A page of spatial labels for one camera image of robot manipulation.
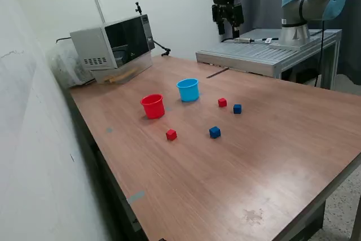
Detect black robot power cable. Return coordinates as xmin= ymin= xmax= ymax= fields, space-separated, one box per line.
xmin=315 ymin=20 xmax=327 ymax=87

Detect blue plastic bin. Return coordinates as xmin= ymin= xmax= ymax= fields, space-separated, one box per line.
xmin=176 ymin=78 xmax=200 ymax=102

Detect silver cable connector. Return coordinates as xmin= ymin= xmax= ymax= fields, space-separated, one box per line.
xmin=221 ymin=36 xmax=280 ymax=45

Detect black tape strip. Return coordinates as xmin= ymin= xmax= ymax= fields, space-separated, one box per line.
xmin=206 ymin=68 xmax=230 ymax=79

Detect silver microwave oven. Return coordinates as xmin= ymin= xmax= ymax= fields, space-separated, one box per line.
xmin=69 ymin=14 xmax=156 ymax=70

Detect aluminium robot base table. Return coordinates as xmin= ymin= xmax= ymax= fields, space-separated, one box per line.
xmin=196 ymin=28 xmax=343 ymax=90

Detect clear plastic bag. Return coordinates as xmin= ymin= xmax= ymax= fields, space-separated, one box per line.
xmin=46 ymin=40 xmax=95 ymax=89

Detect wooden sticks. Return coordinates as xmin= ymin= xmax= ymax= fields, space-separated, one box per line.
xmin=103 ymin=67 xmax=139 ymax=84

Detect red plastic bin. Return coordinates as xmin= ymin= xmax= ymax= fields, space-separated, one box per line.
xmin=140 ymin=93 xmax=166 ymax=120

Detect thin white rod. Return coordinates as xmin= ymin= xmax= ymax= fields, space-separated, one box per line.
xmin=94 ymin=0 xmax=107 ymax=24

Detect grey tape strip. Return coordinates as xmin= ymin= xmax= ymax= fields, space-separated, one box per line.
xmin=126 ymin=190 xmax=147 ymax=205

